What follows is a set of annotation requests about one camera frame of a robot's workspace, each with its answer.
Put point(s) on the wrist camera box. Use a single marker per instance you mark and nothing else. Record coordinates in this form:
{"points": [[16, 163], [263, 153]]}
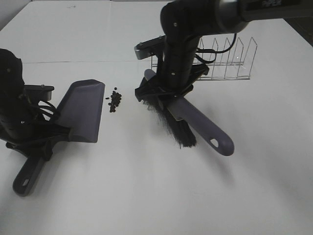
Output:
{"points": [[153, 47], [39, 92]]}

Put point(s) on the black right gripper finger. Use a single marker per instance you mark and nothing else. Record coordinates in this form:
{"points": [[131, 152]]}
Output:
{"points": [[147, 88], [181, 91]]}

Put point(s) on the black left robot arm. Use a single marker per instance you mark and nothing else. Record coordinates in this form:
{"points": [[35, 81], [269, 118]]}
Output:
{"points": [[10, 68]]}

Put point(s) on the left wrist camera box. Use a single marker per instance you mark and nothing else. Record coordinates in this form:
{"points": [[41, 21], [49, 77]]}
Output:
{"points": [[39, 92]]}

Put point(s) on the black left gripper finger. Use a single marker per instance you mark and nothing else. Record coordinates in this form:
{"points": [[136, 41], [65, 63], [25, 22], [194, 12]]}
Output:
{"points": [[46, 151], [60, 133]]}

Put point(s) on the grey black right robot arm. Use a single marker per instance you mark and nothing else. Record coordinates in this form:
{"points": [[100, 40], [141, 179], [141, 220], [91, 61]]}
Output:
{"points": [[184, 22]]}

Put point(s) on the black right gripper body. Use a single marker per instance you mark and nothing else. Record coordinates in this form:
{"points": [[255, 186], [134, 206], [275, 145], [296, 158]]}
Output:
{"points": [[175, 66]]}

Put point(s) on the purple plastic dustpan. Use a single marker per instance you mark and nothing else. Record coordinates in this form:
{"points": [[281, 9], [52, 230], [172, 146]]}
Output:
{"points": [[80, 109]]}

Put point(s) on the pile of coffee beans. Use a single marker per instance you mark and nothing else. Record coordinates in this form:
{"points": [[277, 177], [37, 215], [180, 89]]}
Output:
{"points": [[114, 100]]}

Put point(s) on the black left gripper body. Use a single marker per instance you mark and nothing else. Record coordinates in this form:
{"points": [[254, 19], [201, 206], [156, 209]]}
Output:
{"points": [[25, 124]]}

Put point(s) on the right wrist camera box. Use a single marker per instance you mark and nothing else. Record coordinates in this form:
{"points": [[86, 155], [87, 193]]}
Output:
{"points": [[153, 47]]}

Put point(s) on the chrome wire dish rack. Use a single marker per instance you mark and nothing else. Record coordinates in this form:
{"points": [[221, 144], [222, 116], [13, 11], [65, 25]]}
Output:
{"points": [[235, 64]]}

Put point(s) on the purple hand brush black bristles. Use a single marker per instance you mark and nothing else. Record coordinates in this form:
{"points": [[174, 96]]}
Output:
{"points": [[180, 117]]}

